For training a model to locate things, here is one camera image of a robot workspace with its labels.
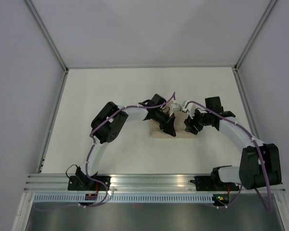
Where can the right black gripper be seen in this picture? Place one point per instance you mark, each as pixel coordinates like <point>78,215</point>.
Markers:
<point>190,122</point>

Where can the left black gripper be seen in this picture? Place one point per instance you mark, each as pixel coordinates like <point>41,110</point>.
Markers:
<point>167,127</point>

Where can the beige cloth napkin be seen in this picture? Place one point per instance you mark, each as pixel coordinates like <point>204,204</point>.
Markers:
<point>156,133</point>

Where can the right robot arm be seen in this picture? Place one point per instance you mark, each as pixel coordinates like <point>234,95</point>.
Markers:
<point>259,163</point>

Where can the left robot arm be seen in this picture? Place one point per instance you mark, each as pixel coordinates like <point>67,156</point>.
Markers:
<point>106,127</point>

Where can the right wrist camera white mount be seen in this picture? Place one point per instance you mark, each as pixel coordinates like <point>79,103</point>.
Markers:
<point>188,107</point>

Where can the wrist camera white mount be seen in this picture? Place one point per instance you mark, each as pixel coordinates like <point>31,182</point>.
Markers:
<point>174,107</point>
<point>188,107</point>

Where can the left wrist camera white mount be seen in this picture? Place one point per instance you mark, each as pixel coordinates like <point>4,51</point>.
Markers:
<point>174,107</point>

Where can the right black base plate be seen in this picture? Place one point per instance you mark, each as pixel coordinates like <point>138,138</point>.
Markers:
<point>206,184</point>

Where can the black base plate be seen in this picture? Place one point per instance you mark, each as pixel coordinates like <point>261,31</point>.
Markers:
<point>206,184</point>
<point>99,184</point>

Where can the right aluminium frame post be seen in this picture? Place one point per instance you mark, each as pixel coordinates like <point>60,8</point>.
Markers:
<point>236,67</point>

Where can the aluminium frame post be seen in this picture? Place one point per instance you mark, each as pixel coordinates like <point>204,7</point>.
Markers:
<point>39,21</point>
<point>236,67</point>

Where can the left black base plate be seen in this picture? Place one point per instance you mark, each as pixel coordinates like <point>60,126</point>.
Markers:
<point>99,184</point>

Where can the left aluminium frame post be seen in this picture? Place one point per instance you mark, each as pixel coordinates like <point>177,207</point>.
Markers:
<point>39,21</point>

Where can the aluminium front rail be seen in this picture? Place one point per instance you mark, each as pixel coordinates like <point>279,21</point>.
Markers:
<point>119,183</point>

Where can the white slotted cable duct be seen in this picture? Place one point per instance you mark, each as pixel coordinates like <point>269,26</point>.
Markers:
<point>124,198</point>

